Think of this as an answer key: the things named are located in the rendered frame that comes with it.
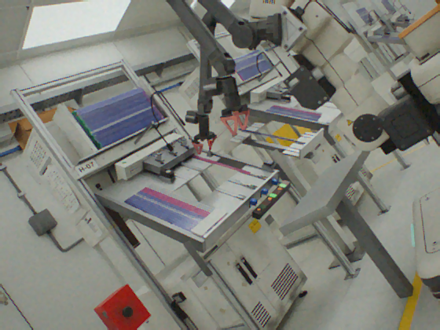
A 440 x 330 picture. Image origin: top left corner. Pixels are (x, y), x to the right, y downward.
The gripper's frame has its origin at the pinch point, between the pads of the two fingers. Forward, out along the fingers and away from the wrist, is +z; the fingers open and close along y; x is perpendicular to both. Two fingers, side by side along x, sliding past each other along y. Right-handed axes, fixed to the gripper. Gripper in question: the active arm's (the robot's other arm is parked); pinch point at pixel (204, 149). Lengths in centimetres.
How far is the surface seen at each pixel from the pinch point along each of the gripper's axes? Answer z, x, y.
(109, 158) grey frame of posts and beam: 4, -42, 32
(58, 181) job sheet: 19, -66, 51
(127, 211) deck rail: 15, -9, 49
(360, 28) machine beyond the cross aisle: 4, -52, -447
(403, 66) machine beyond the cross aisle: 51, 19, -451
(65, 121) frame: -15, -64, 40
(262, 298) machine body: 69, 50, 16
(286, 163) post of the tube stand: 21, 28, -46
